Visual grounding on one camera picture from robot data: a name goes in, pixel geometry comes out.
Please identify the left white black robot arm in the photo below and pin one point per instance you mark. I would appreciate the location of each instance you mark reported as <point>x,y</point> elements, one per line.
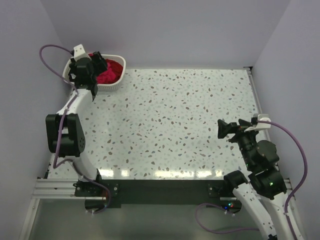
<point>65,135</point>

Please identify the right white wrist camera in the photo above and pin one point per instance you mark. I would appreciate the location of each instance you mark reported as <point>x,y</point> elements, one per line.
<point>259,122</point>

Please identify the pink crumpled t shirt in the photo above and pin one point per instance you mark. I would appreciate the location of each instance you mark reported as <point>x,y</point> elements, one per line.
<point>107,77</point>

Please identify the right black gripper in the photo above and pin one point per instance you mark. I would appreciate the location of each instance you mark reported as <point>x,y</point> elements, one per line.
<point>235,129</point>

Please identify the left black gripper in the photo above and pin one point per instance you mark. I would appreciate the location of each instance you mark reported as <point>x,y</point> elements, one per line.
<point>97,61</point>

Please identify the white plastic laundry basket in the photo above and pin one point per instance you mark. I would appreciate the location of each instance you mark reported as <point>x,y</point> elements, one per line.
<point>101,87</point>

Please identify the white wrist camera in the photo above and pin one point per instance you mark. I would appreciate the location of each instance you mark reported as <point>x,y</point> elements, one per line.
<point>259,122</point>
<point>79,52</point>

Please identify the dark red crumpled t shirt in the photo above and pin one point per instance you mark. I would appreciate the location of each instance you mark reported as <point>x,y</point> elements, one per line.
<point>117,68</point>

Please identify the aluminium extrusion rail frame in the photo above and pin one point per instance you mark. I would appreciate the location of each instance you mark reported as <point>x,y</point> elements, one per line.
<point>160,124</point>

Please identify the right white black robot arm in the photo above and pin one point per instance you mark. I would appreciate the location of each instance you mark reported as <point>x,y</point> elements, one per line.
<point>263,193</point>

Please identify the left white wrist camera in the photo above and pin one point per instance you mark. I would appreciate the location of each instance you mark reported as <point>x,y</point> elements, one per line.
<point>79,52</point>

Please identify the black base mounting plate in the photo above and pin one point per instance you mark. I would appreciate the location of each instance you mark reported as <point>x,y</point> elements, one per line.
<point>112,193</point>

